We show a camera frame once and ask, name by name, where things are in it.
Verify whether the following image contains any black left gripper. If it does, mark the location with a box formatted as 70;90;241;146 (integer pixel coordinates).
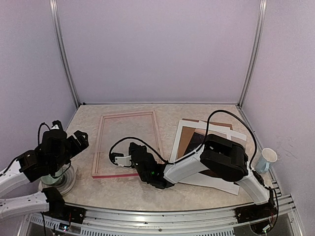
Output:
51;130;89;173

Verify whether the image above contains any clear acrylic glass sheet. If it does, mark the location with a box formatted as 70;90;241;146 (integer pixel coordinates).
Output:
97;114;159;175

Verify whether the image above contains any pink wooden picture frame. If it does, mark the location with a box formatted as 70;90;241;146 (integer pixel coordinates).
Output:
91;110;164;179

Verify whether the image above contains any dark landscape photo print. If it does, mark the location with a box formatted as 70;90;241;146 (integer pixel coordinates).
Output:
185;132;205;154

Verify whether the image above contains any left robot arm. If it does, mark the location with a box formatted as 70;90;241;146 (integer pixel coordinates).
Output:
0;129;89;221

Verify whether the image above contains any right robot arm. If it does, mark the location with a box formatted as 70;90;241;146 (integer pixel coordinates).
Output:
128;134;279;218

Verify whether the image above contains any white photo mat board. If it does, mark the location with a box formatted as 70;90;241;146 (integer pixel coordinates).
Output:
170;119;247;195

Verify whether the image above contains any brown cardboard backing board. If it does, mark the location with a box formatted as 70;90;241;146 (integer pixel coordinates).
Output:
170;118;233;161

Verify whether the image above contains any green ceramic bowl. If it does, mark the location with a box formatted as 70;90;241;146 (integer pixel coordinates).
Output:
41;175;63;185

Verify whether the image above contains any light blue ceramic mug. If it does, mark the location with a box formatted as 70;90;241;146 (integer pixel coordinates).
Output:
254;147;278;174

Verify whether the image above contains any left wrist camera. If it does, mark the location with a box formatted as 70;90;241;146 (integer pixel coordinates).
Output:
50;120;64;131

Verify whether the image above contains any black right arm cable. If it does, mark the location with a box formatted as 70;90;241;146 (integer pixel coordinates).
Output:
109;110;280;229

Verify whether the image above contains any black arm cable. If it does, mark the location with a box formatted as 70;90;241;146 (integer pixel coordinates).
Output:
109;110;280;229
36;122;54;148

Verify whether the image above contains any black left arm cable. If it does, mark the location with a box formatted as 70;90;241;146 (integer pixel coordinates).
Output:
36;122;54;148

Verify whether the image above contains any aluminium front rail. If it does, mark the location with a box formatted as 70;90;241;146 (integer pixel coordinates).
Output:
18;194;304;236

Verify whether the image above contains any left aluminium corner post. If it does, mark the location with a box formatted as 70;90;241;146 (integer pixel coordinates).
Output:
49;0;81;109

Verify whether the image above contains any aluminium corner post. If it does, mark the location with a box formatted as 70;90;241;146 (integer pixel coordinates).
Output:
238;0;267;109
49;0;81;109

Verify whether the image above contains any right aluminium corner post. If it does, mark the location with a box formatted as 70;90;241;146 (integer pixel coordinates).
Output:
238;0;267;109

